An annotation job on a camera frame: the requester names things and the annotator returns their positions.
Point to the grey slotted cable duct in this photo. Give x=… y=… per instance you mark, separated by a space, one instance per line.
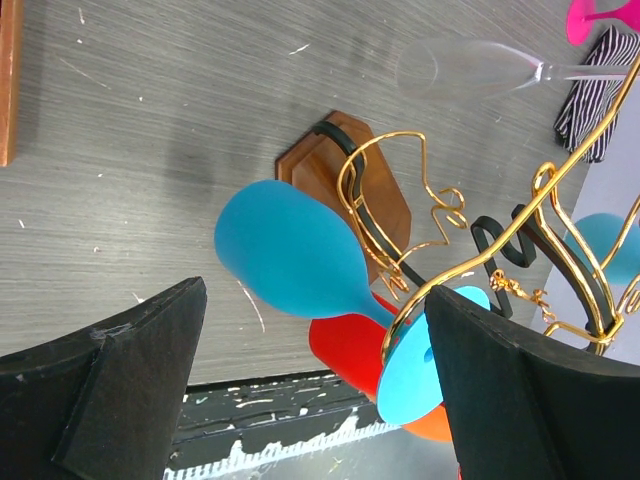
x=238 y=459

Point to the gold wire glass rack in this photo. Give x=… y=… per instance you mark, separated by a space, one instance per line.
x=340 y=163

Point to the wooden compartment tray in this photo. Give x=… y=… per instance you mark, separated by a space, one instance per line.
x=11 y=38

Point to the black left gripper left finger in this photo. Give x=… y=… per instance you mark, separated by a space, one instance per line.
x=102 y=402

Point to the striped black white cloth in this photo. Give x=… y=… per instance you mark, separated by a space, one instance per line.
x=589 y=101

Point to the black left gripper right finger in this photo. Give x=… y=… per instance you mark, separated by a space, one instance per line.
x=524 y=406

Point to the black mounting base plate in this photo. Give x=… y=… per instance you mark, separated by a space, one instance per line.
x=211 y=409

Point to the blue wine glass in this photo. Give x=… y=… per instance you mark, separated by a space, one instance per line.
x=600 y=231
x=301 y=257

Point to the red wine glass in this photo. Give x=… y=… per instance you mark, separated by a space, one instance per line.
x=350 y=346

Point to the clear champagne flute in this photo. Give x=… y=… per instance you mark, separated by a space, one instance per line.
x=454 y=70

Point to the pink wine glass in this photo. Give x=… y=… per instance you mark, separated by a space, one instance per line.
x=582 y=14

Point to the orange wine glass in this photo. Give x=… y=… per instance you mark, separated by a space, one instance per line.
x=433 y=426

